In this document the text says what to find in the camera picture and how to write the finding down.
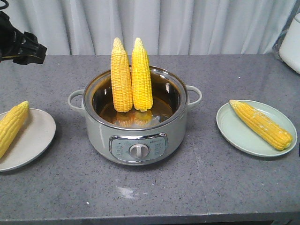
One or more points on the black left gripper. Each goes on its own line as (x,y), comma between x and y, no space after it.
(21,48)

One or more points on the pale orange-yellow corn cob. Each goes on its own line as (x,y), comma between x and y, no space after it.
(121,78)

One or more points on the bright yellow corn cob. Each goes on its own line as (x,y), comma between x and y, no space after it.
(141,78)

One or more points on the yellow corn cob white patch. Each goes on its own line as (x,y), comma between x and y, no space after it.
(262,125)

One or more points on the grey pleated curtain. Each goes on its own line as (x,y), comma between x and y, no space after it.
(166,27)

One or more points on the white round plate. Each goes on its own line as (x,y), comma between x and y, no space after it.
(32,140)

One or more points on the sage green electric cooking pot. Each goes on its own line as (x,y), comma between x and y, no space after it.
(134,137)

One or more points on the light green round plate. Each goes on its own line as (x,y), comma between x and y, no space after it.
(237,133)

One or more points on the white appliance at right edge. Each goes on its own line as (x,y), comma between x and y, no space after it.
(289,50)

